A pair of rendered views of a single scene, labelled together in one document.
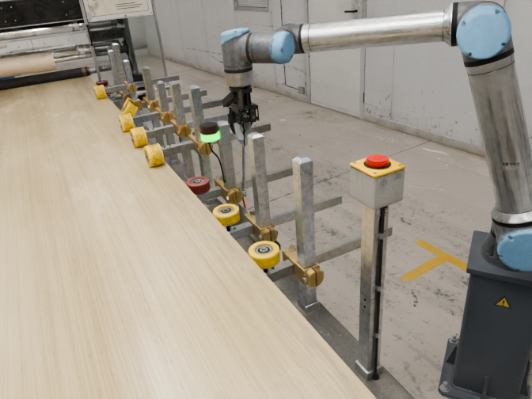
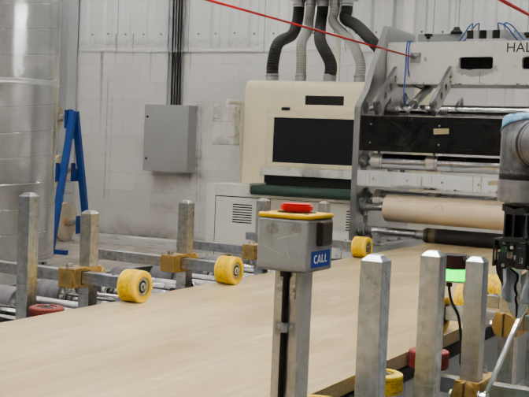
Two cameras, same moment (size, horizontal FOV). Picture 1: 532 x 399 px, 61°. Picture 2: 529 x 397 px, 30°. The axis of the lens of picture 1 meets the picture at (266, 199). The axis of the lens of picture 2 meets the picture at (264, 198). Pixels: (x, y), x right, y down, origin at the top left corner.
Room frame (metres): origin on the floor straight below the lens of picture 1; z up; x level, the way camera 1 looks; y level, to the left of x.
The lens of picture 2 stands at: (-0.01, -1.17, 1.30)
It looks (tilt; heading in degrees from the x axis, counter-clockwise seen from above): 3 degrees down; 54
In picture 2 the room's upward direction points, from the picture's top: 2 degrees clockwise
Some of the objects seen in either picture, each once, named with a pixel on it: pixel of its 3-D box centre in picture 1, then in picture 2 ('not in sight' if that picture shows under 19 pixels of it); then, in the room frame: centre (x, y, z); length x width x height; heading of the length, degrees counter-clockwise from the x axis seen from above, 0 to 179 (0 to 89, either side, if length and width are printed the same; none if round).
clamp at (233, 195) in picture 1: (227, 191); (472, 389); (1.44, 0.13, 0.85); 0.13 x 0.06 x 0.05; 25
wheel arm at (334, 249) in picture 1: (328, 252); not in sight; (1.04, -0.16, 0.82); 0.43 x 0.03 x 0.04; 115
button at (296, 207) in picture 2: (377, 162); (296, 209); (0.73, -0.20, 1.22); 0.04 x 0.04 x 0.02
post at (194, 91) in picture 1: (202, 147); (508, 325); (1.64, 0.23, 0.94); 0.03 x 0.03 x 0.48; 25
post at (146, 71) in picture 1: (153, 113); not in sight; (2.32, 0.55, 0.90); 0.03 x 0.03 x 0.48; 25
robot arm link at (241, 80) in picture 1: (240, 77); (523, 193); (1.45, 0.05, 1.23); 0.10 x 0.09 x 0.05; 115
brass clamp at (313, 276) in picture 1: (302, 266); not in sight; (0.98, -0.08, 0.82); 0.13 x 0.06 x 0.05; 25
